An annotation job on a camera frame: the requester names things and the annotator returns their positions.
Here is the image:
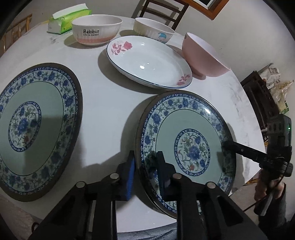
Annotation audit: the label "pink bowl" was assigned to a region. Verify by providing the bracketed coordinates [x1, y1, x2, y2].
[182, 32, 231, 77]

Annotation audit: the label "wooden framed window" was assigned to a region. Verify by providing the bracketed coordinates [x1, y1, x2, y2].
[184, 0, 229, 20]

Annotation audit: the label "light bamboo chair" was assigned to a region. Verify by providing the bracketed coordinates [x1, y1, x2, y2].
[1, 14, 32, 56]

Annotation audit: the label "green tissue pack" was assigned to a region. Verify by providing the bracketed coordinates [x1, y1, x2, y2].
[48, 4, 92, 35]

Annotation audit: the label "white Rabbit bowl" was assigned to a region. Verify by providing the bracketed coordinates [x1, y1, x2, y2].
[72, 15, 122, 46]

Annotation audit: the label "snack bags pile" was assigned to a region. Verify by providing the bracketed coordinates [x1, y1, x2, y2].
[258, 63, 294, 114]

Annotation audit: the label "white plate red flowers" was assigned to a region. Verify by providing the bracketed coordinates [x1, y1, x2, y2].
[106, 35, 192, 90]

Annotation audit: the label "white ribbed bowl blue print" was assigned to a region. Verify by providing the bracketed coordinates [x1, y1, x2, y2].
[133, 18, 175, 44]

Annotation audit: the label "blue floral plate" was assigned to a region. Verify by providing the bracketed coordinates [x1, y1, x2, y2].
[135, 90, 237, 218]
[1, 63, 83, 202]

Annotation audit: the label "person's right hand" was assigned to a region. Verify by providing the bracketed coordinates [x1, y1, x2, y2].
[254, 169, 285, 201]

